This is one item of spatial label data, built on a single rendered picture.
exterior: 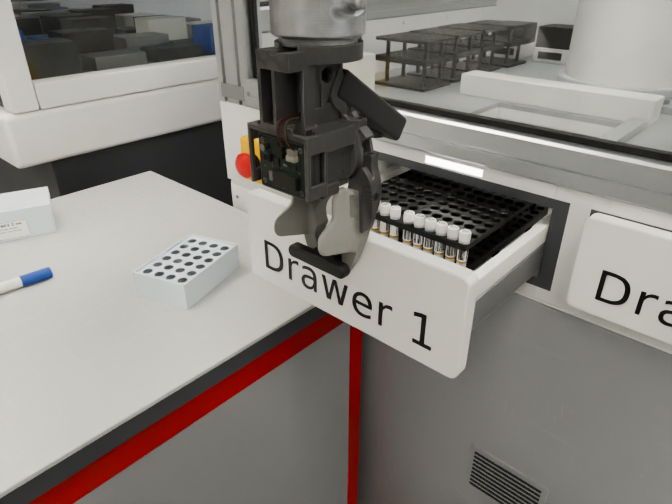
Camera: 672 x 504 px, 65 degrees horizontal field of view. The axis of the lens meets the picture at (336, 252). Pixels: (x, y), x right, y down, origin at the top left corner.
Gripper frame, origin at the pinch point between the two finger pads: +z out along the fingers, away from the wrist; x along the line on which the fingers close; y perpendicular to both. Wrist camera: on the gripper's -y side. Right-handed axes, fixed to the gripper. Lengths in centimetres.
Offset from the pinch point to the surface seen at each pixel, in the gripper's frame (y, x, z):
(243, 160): -14.3, -32.4, 1.6
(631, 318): -19.9, 23.7, 7.2
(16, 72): -1, -80, -8
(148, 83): -27, -80, -2
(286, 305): -4.1, -12.5, 14.3
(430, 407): -21.7, 0.7, 36.7
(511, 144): -21.3, 7.0, -7.7
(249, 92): -21.8, -39.1, -6.6
